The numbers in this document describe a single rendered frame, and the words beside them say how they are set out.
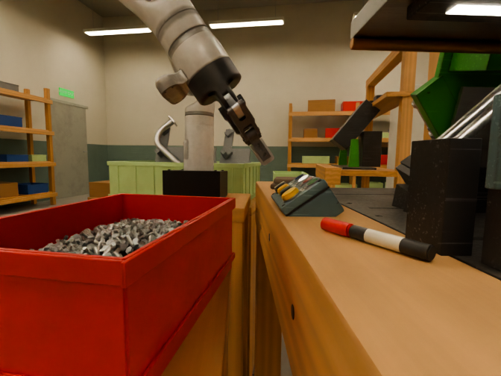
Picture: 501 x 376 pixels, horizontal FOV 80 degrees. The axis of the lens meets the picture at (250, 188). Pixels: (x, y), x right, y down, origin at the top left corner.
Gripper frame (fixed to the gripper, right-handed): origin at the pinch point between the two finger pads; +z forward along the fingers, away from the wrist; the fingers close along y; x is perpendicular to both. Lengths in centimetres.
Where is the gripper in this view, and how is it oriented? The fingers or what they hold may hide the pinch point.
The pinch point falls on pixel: (262, 152)
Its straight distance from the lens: 45.7
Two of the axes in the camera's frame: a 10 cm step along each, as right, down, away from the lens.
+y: -0.3, -1.0, 9.9
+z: 5.6, 8.2, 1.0
